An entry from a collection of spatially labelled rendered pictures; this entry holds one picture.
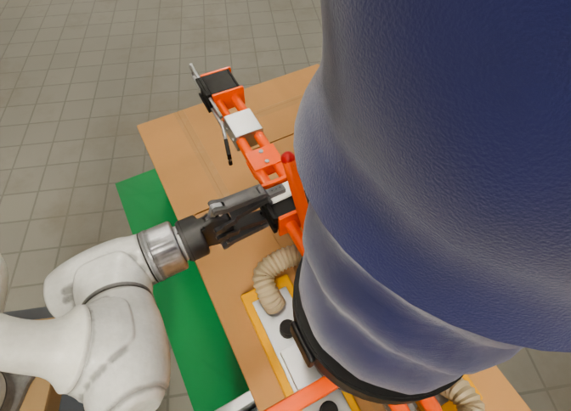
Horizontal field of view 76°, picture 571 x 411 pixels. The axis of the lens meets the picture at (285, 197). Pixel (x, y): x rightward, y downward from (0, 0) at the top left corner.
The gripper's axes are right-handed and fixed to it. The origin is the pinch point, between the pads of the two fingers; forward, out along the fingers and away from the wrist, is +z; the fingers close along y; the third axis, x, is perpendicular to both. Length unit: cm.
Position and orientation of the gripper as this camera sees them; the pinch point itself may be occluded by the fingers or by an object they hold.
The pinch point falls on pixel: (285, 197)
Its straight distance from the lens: 68.9
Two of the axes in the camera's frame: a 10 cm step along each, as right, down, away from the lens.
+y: 0.0, 5.7, 8.2
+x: 4.7, 7.2, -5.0
